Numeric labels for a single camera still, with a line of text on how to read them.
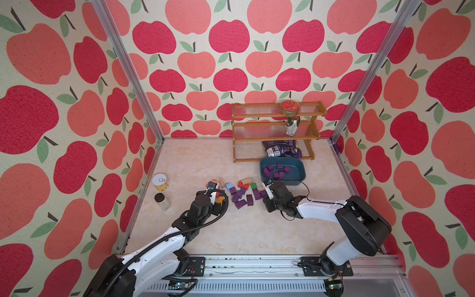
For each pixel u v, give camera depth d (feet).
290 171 3.43
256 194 3.14
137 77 3.04
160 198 2.75
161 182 3.11
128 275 1.36
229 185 3.19
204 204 2.08
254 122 3.75
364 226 1.49
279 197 2.39
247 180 3.24
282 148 3.44
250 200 3.06
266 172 3.38
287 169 3.42
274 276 2.43
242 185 3.23
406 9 2.27
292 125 3.14
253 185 3.23
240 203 3.04
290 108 2.97
